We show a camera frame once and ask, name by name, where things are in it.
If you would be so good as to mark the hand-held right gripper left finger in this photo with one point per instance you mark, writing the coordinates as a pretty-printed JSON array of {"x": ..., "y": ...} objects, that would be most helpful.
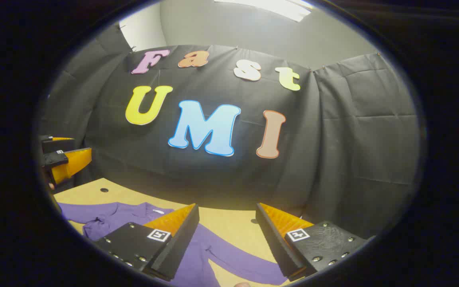
[{"x": 177, "y": 247}]

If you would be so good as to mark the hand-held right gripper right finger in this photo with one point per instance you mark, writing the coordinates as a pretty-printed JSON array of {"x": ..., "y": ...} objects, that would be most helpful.
[{"x": 275, "y": 243}]

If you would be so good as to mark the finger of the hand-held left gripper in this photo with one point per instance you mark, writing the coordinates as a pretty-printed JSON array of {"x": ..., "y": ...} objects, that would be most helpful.
[
  {"x": 56, "y": 145},
  {"x": 54, "y": 159}
]

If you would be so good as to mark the purple knit shirt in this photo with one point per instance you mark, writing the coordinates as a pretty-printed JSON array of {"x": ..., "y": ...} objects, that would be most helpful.
[{"x": 221, "y": 255}]

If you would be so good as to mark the black backdrop cloth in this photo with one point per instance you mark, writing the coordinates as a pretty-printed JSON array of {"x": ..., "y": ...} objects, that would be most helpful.
[{"x": 221, "y": 179}]

